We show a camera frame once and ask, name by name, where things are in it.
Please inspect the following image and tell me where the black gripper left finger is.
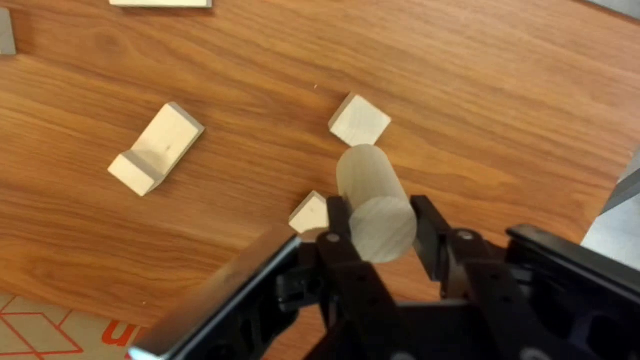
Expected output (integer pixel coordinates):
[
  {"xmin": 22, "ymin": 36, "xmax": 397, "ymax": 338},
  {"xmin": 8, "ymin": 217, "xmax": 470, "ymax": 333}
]
[{"xmin": 313, "ymin": 197, "xmax": 397, "ymax": 360}]

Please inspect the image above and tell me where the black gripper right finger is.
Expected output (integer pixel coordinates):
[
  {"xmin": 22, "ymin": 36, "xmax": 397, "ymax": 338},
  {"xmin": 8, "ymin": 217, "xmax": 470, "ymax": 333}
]
[{"xmin": 409, "ymin": 197, "xmax": 534, "ymax": 360}]

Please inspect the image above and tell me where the light wooden cylinder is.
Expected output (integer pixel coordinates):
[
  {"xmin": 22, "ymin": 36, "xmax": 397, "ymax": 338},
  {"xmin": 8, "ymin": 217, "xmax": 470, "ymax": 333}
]
[{"xmin": 336, "ymin": 144, "xmax": 418, "ymax": 263}]

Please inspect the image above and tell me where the wooden cube block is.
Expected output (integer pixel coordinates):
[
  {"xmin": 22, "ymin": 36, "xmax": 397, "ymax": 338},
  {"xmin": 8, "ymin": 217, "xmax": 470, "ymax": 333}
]
[{"xmin": 288, "ymin": 191, "xmax": 328, "ymax": 234}]

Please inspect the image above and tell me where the square wooden block with hole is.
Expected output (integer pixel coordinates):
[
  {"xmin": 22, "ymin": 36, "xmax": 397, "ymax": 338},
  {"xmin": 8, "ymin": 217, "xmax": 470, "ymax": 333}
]
[{"xmin": 328, "ymin": 95, "xmax": 391, "ymax": 147}]

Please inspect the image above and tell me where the large cardboard box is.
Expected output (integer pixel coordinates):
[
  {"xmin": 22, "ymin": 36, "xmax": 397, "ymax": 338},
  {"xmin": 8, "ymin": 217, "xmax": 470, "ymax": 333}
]
[{"xmin": 0, "ymin": 292, "xmax": 142, "ymax": 360}]

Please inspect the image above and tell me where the long rectangular wooden block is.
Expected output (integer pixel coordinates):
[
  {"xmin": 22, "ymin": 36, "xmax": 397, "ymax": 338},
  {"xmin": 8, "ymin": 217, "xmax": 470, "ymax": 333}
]
[{"xmin": 107, "ymin": 0, "xmax": 213, "ymax": 11}]

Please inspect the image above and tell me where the small flat wooden block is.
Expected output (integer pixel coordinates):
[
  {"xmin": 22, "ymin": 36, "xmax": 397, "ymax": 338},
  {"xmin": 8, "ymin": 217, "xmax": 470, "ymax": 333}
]
[{"xmin": 0, "ymin": 9, "xmax": 16, "ymax": 57}]

